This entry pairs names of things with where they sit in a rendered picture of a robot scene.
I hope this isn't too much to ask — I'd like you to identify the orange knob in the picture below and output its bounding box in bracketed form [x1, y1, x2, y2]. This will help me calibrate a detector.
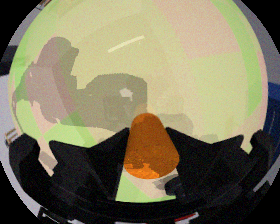
[124, 113, 180, 180]

